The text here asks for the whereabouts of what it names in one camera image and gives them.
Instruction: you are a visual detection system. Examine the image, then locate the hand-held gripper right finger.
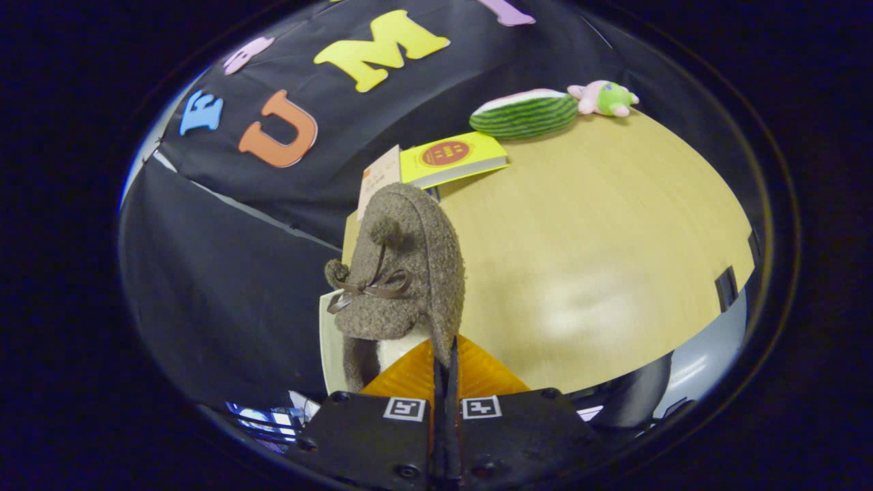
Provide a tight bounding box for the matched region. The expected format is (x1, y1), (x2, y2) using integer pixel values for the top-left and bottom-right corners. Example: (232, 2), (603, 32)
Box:
(448, 334), (609, 489)

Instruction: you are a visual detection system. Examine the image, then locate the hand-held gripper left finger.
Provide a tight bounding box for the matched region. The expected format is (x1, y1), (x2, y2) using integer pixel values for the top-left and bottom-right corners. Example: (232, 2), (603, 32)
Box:
(297, 338), (449, 489)

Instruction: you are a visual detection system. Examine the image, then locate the yellow book with red circle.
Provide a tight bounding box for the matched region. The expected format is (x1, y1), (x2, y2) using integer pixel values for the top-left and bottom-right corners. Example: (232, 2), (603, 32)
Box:
(400, 132), (509, 190)

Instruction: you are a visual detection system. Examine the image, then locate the brown fuzzy slipper shoe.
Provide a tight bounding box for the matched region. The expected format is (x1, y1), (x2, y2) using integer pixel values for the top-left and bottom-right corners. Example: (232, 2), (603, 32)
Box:
(324, 182), (467, 393)

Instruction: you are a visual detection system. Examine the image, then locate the pink and green plush toy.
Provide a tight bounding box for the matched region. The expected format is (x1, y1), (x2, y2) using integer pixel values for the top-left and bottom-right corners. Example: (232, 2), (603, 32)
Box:
(567, 80), (641, 118)

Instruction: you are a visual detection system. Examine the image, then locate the small dark flat object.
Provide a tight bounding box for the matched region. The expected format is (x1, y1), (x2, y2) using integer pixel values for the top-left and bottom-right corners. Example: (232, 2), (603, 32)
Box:
(714, 267), (739, 312)

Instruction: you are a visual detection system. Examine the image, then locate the pale green fabric storage box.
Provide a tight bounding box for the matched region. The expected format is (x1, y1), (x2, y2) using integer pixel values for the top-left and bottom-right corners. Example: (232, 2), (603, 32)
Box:
(319, 290), (383, 396)

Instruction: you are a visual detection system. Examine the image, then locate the beige paperback book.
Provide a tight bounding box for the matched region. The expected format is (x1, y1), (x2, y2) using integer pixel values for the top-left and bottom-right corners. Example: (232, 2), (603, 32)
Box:
(357, 145), (403, 222)

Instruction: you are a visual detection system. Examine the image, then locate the blue printed packaging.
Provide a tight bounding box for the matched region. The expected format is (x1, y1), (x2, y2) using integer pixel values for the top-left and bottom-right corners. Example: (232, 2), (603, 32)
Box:
(224, 401), (304, 445)

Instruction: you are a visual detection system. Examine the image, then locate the watermelon slice plush toy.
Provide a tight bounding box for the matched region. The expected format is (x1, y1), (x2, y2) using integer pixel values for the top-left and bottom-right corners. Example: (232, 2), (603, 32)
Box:
(469, 89), (581, 141)

